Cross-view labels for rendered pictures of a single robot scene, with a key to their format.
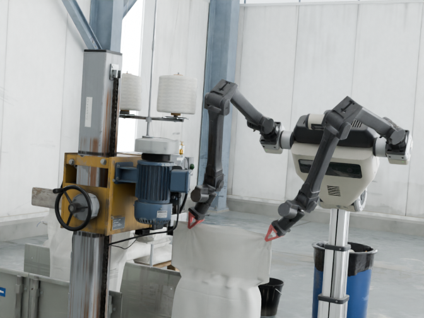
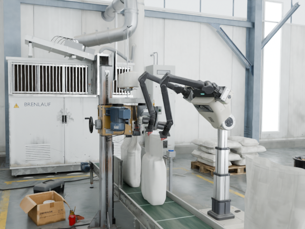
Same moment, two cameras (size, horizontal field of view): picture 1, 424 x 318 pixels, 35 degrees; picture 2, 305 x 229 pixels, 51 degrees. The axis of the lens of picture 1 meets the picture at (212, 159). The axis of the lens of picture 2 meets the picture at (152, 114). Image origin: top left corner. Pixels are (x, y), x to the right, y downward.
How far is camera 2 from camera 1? 2.23 m
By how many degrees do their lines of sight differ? 41
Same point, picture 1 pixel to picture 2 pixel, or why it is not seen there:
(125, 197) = not seen: hidden behind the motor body
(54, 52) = (225, 67)
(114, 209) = (106, 125)
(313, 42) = not seen: outside the picture
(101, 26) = (251, 52)
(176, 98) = (126, 81)
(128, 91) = (120, 80)
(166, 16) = (298, 42)
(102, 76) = (101, 75)
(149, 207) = (111, 124)
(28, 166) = not seen: hidden behind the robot
